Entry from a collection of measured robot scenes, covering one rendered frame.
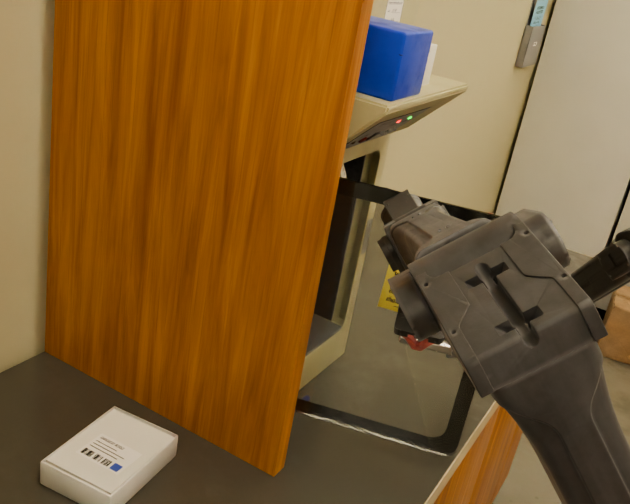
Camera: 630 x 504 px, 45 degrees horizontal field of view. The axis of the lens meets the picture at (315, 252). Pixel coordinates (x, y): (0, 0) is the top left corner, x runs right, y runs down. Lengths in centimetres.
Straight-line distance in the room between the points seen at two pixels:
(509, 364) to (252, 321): 71
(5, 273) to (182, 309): 33
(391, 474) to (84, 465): 47
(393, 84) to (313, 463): 60
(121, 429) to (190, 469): 12
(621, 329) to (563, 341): 352
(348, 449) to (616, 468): 85
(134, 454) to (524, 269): 80
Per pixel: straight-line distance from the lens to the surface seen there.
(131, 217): 117
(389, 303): 111
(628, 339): 396
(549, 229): 49
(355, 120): 101
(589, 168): 414
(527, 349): 42
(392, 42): 101
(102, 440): 117
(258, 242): 104
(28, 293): 139
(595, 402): 44
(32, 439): 123
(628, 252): 101
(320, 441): 128
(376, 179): 135
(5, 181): 127
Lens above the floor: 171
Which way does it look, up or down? 24 degrees down
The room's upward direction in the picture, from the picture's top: 11 degrees clockwise
